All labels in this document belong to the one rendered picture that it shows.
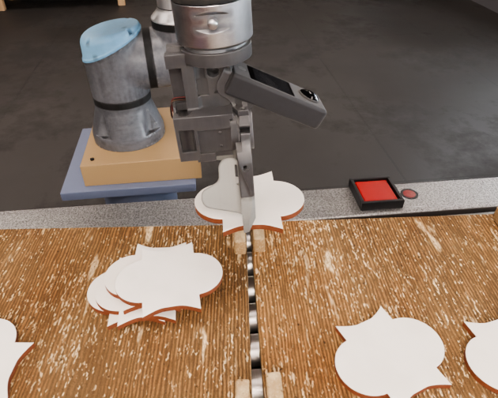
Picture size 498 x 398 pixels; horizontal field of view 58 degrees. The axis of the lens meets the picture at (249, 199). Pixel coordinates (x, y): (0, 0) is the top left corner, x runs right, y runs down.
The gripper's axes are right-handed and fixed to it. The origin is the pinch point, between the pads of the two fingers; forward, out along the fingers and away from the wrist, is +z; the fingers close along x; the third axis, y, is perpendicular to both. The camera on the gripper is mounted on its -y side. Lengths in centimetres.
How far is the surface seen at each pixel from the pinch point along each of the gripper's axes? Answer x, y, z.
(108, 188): -29.9, 27.3, 17.2
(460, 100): -242, -163, 116
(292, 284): 3.8, -4.9, 12.5
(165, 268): 2.9, 11.8, 8.1
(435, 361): 17.2, -19.5, 12.6
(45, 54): -360, 162, 96
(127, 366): 14.8, 15.8, 11.3
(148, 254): 0.0, 14.3, 8.0
